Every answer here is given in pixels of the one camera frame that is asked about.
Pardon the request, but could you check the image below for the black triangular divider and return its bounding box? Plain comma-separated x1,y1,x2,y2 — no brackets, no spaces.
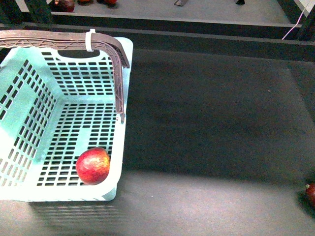
234,0,245,5

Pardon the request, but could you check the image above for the red yellow apple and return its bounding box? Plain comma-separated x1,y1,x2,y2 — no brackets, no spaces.
104,0,117,5
75,147,110,185

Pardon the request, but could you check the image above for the black right shelf post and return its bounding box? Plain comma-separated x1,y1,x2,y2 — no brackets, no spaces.
296,7,315,41

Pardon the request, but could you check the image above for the white cable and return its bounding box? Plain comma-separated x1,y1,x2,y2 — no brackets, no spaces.
281,0,314,40

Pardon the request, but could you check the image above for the black metal shelf post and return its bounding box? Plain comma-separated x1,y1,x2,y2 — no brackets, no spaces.
24,0,54,24

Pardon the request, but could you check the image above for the dark red fruit at edge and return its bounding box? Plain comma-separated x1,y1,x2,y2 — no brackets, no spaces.
305,183,315,207

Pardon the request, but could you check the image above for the brown basket handle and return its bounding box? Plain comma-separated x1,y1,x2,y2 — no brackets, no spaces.
0,29,130,123

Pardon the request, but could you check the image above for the light blue plastic basket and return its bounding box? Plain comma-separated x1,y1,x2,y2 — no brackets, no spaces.
0,43,126,202

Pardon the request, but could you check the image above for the red yellow apple on shelf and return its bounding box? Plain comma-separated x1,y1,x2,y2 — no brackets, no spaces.
104,0,117,5

